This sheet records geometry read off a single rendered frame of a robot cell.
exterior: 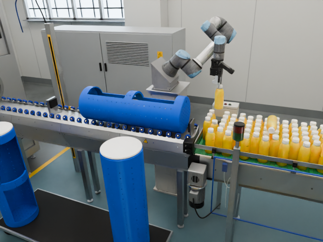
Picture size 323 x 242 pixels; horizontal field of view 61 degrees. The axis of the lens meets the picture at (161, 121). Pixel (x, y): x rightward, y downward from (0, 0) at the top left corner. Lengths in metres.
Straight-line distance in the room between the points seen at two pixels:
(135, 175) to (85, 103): 0.80
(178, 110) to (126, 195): 0.68
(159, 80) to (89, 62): 2.04
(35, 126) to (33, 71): 4.41
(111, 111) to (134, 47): 1.76
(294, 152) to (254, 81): 2.94
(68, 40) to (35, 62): 2.67
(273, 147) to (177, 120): 0.66
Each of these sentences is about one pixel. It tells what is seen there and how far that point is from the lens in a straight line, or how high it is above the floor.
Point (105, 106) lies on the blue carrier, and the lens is 2.21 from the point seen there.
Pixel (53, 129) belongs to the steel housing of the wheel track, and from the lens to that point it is 2.68.
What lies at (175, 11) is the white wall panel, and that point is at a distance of 4.86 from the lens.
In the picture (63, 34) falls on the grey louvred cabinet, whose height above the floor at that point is 1.38.
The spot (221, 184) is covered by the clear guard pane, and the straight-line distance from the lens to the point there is 1.99.
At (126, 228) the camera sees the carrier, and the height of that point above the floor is 0.45.
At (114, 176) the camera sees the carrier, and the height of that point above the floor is 0.90.
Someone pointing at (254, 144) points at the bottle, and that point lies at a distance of 1.93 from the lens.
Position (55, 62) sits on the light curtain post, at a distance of 2.97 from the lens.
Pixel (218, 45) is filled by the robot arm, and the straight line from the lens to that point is 1.97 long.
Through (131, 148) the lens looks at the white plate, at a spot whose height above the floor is 1.04.
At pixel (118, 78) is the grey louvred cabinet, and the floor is 0.79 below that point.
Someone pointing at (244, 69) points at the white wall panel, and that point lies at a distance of 4.73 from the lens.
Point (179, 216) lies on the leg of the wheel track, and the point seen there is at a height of 0.14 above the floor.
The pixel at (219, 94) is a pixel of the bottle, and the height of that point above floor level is 1.25.
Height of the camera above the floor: 1.98
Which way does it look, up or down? 26 degrees down
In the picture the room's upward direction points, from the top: 2 degrees counter-clockwise
